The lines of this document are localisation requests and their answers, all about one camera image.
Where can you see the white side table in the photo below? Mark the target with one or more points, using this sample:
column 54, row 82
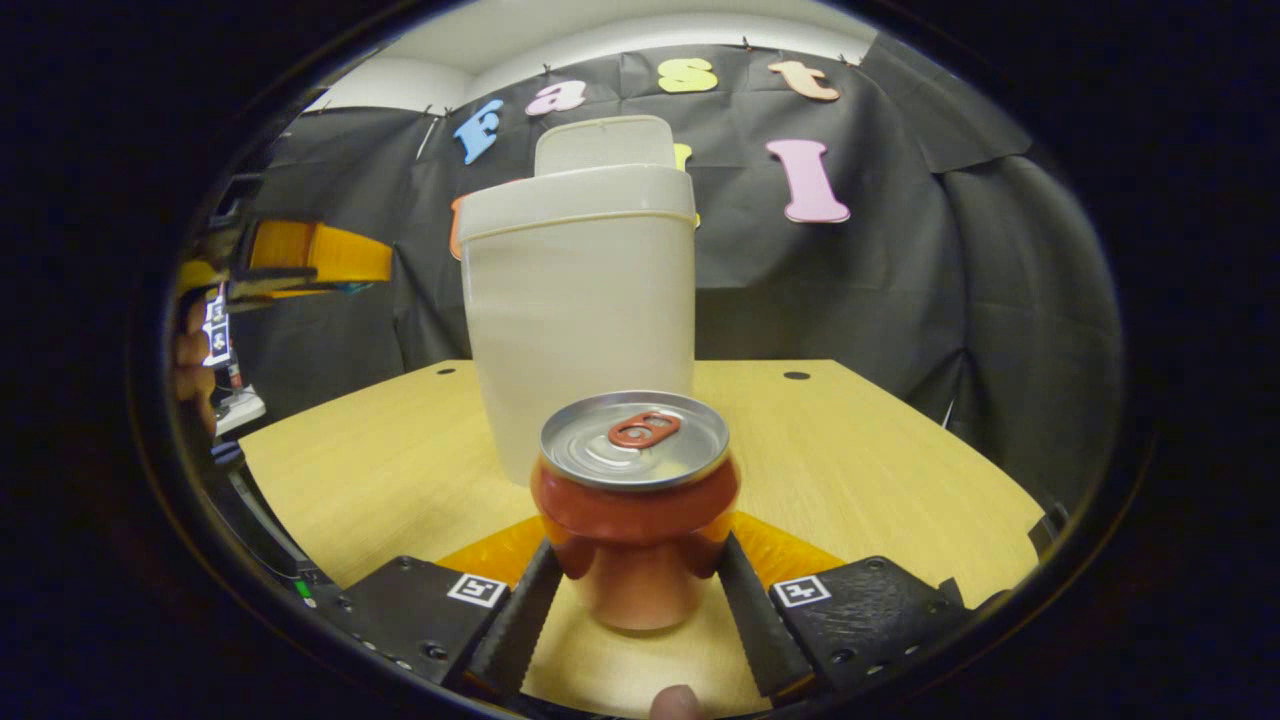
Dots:
column 240, row 410

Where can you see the wooden desktop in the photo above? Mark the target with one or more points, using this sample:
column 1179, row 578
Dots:
column 880, row 470

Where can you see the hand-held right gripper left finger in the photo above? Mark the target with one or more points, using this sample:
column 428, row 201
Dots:
column 510, row 620

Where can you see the red pop can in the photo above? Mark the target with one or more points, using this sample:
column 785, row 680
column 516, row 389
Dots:
column 635, row 510

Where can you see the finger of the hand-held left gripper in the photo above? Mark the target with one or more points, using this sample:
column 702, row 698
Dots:
column 290, row 292
column 320, row 252

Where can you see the white desktop garbage bin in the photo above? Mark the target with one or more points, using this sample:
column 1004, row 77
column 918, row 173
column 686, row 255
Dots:
column 580, row 310

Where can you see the black backdrop cloth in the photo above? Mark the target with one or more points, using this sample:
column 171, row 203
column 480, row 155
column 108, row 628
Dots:
column 850, row 290

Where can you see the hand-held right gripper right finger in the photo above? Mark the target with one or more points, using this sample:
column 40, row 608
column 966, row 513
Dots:
column 760, row 620

